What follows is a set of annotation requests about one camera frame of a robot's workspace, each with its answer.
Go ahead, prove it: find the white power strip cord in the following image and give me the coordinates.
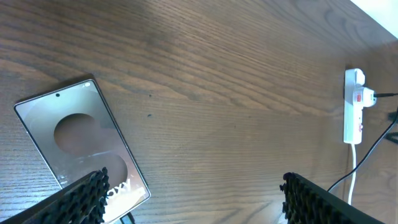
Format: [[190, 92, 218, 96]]
[[347, 142, 357, 206]]

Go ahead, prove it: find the black charging cable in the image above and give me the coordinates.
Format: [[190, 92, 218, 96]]
[[119, 92, 398, 224]]

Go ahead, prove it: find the white power strip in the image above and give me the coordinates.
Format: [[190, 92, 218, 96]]
[[343, 68, 365, 144]]

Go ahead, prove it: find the white charger plug adapter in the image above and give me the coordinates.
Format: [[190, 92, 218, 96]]
[[353, 87, 377, 108]]

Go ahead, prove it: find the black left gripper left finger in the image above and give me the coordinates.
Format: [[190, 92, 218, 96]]
[[1, 167, 109, 224]]

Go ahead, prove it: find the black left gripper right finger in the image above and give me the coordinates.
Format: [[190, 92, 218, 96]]
[[280, 172, 382, 224]]

